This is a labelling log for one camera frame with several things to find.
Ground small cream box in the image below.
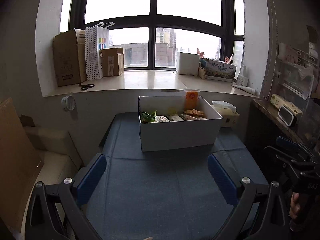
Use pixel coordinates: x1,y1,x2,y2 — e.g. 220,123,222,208
270,94,302,115

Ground blue table cloth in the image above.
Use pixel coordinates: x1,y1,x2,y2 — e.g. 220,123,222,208
86,113,266,239

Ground rice cracker packet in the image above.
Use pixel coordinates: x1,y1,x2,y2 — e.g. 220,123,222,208
184,109,206,117

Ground white bottle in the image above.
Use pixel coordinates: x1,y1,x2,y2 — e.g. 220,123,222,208
236,66,248,87

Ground white digital clock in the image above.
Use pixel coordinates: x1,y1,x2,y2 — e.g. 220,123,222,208
278,105,297,127

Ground printed long gift box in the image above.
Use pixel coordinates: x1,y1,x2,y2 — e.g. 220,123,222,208
203,58,236,82

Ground clear jelly cup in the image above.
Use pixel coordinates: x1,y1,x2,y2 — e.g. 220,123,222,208
155,115,170,122

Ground white storage box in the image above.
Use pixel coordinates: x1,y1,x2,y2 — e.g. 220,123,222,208
138,95,223,152

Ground white dotted paper bag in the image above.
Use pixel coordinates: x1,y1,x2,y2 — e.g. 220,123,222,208
85,22,114,80

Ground yellow round pastry packet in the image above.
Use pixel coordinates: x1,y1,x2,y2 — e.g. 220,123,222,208
180,114,206,121

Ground person's right hand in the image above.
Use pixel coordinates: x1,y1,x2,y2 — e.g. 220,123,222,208
289,192,300,219

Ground white rolled tube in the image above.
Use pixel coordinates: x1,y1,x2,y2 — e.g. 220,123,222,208
232,84,258,96

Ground tissue pack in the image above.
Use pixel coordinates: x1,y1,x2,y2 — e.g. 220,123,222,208
212,101,240,127

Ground white tape roll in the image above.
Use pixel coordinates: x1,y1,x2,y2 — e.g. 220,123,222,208
61,95,76,112

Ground small brown cardboard box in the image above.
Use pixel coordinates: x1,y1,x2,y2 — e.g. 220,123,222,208
100,47,124,77

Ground wooden pen holder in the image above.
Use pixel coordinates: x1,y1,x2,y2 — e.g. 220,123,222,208
198,63,206,79

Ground brown cardboard sheet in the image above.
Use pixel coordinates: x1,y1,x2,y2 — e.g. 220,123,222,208
1,98,43,231

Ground green snack bag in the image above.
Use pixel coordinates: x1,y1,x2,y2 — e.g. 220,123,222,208
140,111,157,123

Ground large brown cardboard box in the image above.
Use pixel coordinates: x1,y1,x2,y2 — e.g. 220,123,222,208
53,29,87,87

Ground white foam box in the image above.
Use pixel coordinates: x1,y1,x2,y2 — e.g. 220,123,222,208
176,52,200,76

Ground white long snack packet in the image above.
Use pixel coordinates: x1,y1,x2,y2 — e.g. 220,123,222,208
167,115,183,121

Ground orange snack packet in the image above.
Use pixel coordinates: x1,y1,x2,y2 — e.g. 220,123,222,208
184,88,200,110

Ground black scissors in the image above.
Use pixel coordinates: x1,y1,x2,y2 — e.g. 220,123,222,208
78,84,95,90

